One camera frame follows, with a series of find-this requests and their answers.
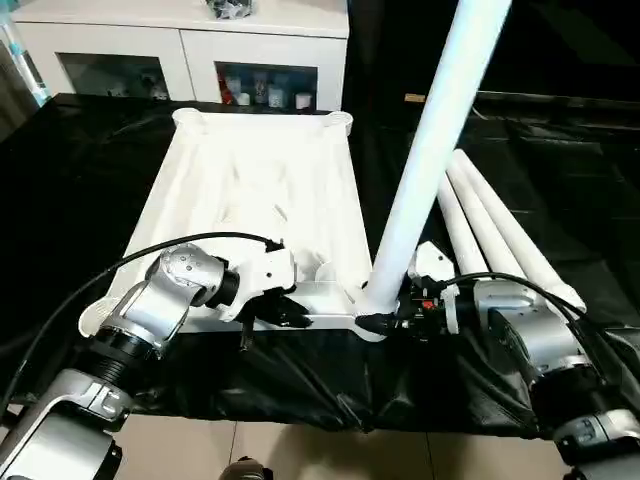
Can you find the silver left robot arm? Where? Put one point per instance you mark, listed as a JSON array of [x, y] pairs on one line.
[[130, 330]]

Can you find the black left robot foot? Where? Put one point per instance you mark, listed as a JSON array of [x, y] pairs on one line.
[[247, 470]]

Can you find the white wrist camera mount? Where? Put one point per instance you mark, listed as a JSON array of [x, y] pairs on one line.
[[432, 265], [262, 272]]

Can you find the black work mat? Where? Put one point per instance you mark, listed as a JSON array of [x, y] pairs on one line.
[[300, 390]]

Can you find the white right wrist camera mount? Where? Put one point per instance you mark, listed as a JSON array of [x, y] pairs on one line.
[[432, 265]]

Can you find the white plastic table top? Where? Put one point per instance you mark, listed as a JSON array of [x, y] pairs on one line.
[[250, 190]]

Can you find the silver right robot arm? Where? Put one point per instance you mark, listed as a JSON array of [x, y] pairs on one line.
[[540, 350]]

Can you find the black furniture with yellow label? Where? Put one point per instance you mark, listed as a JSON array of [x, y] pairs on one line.
[[560, 50]]

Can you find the blue and white stick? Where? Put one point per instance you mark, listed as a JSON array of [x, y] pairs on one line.
[[25, 60]]

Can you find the dark tangled bundle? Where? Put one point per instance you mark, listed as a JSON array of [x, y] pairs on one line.
[[230, 8]]

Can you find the white cabinet with glass doors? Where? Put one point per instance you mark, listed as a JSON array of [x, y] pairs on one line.
[[180, 50]]

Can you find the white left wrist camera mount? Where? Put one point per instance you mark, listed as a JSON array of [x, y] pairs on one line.
[[262, 272]]

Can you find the white plastic table leg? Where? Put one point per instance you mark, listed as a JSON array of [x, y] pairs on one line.
[[430, 140], [520, 225], [455, 220], [485, 215]]

